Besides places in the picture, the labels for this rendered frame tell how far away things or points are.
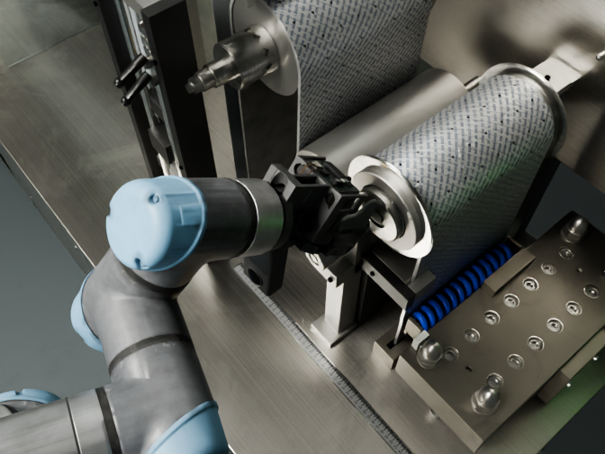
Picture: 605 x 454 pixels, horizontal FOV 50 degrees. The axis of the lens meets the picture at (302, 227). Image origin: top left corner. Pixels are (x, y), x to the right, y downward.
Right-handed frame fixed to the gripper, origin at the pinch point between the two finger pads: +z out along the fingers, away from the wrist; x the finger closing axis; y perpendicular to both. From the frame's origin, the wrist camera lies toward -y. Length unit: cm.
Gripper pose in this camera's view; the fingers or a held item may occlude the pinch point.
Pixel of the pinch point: (353, 222)
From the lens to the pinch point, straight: 80.6
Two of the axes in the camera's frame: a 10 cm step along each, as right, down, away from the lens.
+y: 4.9, -7.7, -4.2
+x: -6.4, -6.4, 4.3
